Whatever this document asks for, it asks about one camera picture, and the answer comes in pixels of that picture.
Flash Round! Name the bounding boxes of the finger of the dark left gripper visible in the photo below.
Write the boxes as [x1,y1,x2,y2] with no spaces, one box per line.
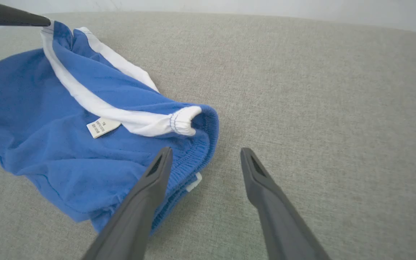
[0,0,52,27]

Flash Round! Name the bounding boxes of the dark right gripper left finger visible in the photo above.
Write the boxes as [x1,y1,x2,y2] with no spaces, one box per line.
[81,146,174,260]

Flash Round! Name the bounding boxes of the grey fabric sofa cushion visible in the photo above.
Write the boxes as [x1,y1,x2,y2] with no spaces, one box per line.
[0,11,416,260]

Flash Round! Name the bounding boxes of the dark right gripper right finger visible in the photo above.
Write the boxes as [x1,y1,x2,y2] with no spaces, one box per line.
[240,147,332,260]

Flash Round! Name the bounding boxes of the blue shorts with white trim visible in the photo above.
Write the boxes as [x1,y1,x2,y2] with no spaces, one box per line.
[0,20,220,236]

